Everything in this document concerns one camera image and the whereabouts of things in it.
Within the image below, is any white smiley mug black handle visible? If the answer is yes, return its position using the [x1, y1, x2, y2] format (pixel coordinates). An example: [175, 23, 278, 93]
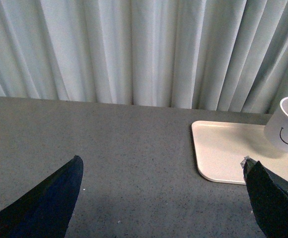
[264, 97, 288, 153]

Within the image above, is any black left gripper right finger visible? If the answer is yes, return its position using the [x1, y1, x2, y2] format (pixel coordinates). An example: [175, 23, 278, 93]
[241, 156, 288, 238]

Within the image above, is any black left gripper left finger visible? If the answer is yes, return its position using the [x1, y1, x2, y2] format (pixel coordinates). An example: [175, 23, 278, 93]
[0, 156, 83, 238]

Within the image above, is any beige rectangular plastic tray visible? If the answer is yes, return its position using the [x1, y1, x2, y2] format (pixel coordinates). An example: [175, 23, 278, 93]
[192, 120, 288, 185]

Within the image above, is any pale green pleated curtain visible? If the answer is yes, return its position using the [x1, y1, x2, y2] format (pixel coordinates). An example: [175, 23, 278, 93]
[0, 0, 288, 113]

